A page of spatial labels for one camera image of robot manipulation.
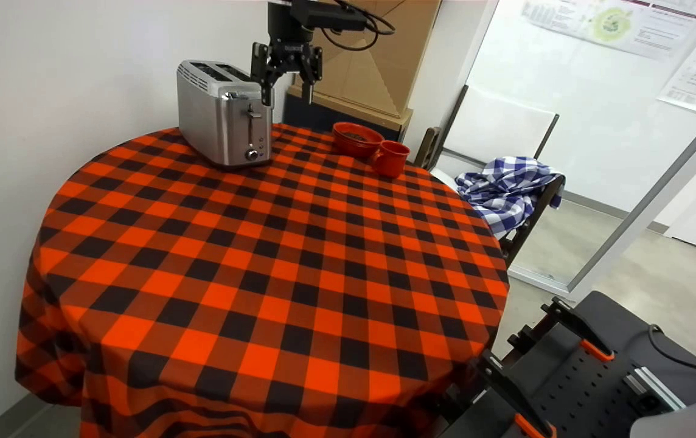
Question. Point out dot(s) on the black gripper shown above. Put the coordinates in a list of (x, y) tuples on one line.
[(287, 49)]

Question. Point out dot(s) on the silver two-slot toaster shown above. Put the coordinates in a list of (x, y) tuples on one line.
[(222, 115)]

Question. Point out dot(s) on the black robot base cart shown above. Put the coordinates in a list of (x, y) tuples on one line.
[(589, 370)]

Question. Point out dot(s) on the cardboard box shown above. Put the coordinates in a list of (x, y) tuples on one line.
[(368, 77)]

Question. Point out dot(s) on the red bowl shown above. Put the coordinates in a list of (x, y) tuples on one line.
[(356, 140)]

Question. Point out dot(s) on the red cup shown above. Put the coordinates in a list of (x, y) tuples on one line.
[(390, 160)]

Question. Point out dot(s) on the white whiteboard panel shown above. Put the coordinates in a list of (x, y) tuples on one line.
[(488, 127)]

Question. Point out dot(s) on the red black checkered tablecloth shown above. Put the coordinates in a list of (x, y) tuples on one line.
[(301, 298)]

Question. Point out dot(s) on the blue white checkered cloth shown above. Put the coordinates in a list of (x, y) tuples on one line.
[(505, 191)]

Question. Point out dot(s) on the black chair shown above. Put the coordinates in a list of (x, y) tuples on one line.
[(541, 201)]

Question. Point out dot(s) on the poster with green circle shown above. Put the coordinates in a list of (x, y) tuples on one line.
[(643, 27)]

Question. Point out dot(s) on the white metal pole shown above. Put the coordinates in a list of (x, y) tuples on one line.
[(637, 219)]

